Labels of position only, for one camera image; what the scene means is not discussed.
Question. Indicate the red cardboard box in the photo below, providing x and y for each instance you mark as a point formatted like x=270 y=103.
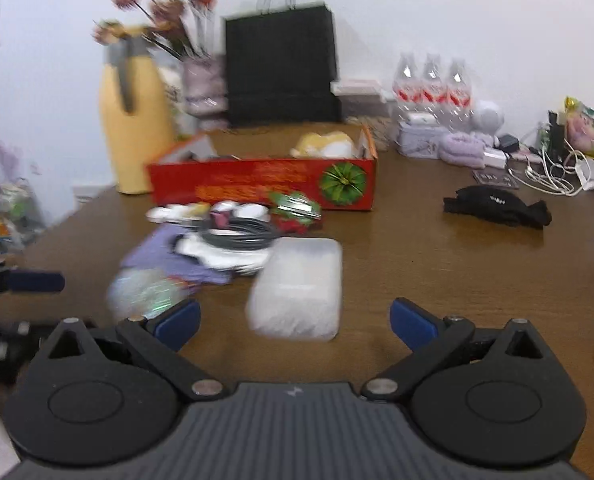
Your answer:
x=257 y=182

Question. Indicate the colourful clutter pile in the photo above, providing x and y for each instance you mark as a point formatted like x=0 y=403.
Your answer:
x=2 y=215

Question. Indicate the pink yellow snack packet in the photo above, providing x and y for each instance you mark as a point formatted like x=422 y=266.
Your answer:
x=587 y=127

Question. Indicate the small white dish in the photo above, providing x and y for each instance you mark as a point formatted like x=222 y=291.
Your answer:
x=249 y=210
x=162 y=213

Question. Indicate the white book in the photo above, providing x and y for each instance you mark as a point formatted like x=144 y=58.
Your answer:
x=357 y=87

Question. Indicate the yellow white plush toy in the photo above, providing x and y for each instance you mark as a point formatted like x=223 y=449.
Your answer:
x=322 y=144

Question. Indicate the purple fluffy scrunchie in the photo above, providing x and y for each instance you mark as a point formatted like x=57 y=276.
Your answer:
x=462 y=150

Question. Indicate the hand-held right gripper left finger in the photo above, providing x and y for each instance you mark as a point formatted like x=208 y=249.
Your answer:
x=179 y=322

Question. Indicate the lavender tin box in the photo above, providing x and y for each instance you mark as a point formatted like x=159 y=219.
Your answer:
x=422 y=142

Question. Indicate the clear plastic box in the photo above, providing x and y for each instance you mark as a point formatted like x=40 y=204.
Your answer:
x=297 y=290

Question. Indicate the clear food container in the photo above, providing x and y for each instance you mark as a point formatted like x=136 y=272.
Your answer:
x=364 y=107

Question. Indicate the white earbuds case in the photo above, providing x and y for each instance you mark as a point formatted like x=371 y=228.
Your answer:
x=422 y=119

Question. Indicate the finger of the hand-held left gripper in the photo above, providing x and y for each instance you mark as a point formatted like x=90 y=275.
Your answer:
x=34 y=281

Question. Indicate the black paper bag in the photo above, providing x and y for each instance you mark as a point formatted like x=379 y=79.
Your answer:
x=282 y=60

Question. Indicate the dark patterned coaster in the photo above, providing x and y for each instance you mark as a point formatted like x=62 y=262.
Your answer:
x=494 y=179

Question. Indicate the white cloth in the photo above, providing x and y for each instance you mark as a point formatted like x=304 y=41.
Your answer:
x=227 y=260

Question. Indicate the red green snack packet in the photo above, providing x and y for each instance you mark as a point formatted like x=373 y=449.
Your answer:
x=294 y=212

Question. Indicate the white charger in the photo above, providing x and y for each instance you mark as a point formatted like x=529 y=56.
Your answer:
x=494 y=158

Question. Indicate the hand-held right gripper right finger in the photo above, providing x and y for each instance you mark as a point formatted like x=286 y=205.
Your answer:
x=412 y=322

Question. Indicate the purple cloth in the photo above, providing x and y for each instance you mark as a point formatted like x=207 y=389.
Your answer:
x=152 y=250

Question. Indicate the black power adapter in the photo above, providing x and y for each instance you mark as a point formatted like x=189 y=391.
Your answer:
x=509 y=143

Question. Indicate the pink artificial flowers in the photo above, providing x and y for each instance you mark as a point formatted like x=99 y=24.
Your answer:
x=167 y=10

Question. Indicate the yellow thermos jug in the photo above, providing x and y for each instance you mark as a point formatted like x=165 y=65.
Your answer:
x=132 y=135

